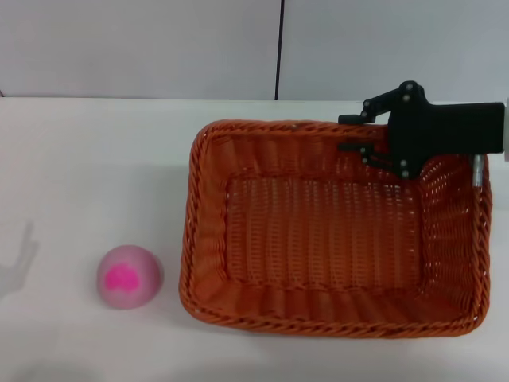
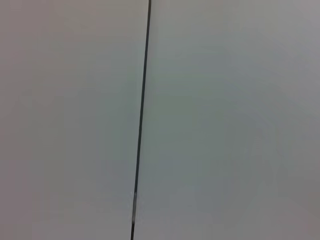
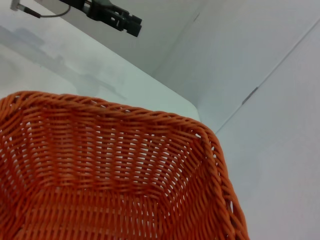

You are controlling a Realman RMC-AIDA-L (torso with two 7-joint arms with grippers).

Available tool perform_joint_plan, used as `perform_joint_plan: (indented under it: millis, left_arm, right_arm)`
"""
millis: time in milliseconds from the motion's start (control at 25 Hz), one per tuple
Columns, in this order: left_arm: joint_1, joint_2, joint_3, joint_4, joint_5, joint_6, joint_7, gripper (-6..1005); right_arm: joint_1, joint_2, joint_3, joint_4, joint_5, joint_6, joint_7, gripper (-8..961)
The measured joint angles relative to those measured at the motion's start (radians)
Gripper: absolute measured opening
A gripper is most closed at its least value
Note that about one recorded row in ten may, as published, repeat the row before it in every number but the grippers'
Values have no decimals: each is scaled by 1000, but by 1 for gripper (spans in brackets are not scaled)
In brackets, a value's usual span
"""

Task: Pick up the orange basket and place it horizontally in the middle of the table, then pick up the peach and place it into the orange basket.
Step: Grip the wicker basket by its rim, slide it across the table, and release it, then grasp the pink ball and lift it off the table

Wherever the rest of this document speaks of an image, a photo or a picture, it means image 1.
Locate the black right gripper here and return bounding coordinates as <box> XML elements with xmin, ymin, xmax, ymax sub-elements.
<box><xmin>337</xmin><ymin>80</ymin><xmax>506</xmax><ymax>181</ymax></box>

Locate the orange woven wicker basket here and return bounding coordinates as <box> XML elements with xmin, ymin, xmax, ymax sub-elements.
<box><xmin>177</xmin><ymin>119</ymin><xmax>494</xmax><ymax>337</ymax></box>

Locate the pink toy peach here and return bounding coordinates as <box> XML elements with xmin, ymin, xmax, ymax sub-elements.
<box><xmin>96</xmin><ymin>244</ymin><xmax>165</xmax><ymax>311</ymax></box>

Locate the silver cable connector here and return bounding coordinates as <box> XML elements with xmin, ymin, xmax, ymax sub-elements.
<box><xmin>472</xmin><ymin>154</ymin><xmax>486</xmax><ymax>189</ymax></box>

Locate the black vertical wall strip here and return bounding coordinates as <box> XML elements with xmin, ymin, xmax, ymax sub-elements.
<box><xmin>274</xmin><ymin>0</ymin><xmax>286</xmax><ymax>101</ymax></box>

